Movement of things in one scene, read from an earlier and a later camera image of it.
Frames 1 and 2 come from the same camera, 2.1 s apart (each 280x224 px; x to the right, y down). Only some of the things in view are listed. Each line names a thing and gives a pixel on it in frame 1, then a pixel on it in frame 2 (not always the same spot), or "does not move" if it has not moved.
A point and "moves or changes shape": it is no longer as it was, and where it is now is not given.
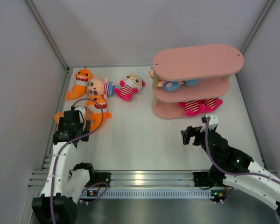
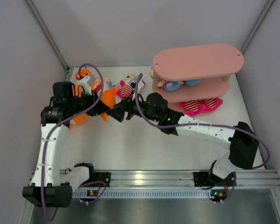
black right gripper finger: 191,131 to 122,106
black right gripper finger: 186,135 to 117,114
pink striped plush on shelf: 193,107 does not move
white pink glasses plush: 131,84 does not move
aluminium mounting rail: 132,178 does not move
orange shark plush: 94,112 moves or changes shape
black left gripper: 86,130 to 99,108
